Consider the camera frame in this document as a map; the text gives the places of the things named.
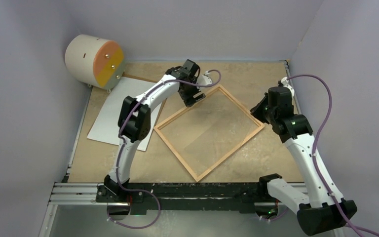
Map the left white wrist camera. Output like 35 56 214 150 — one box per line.
197 71 213 88

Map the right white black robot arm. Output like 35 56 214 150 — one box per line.
250 86 357 236

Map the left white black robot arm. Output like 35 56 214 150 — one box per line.
104 60 214 202

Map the wooden picture frame with glass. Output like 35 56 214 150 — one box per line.
154 85 265 182

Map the glossy printed photo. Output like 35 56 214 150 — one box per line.
87 77 155 146

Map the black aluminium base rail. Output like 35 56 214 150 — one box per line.
49 182 285 218

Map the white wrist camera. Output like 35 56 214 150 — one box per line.
197 71 213 88
279 77 295 98

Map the white cylindrical drum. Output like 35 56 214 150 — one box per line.
65 34 126 91

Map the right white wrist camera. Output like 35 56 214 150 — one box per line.
279 77 295 98

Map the brown cardboard backing board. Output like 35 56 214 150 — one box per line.
122 73 166 116

